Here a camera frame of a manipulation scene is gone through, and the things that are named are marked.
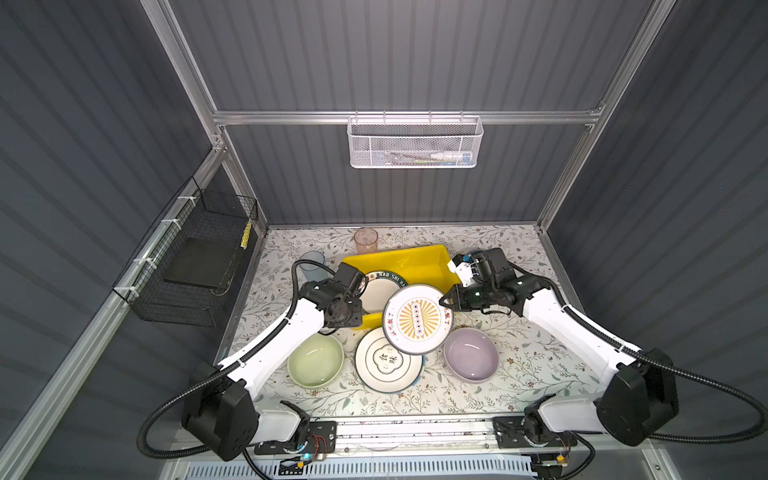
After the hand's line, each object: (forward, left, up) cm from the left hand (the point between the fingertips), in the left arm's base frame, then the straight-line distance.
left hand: (352, 316), depth 82 cm
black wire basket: (+4, +39, +17) cm, 43 cm away
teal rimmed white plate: (+17, -7, -12) cm, 22 cm away
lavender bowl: (-8, -34, -13) cm, 37 cm away
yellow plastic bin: (+23, -26, -7) cm, 35 cm away
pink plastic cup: (+30, -4, -1) cm, 30 cm away
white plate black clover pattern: (-10, -8, -11) cm, 17 cm away
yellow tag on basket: (+20, +29, +14) cm, 38 cm away
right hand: (0, -25, +4) cm, 25 cm away
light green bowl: (-7, +11, -14) cm, 19 cm away
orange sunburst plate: (-3, -17, +2) cm, 17 cm away
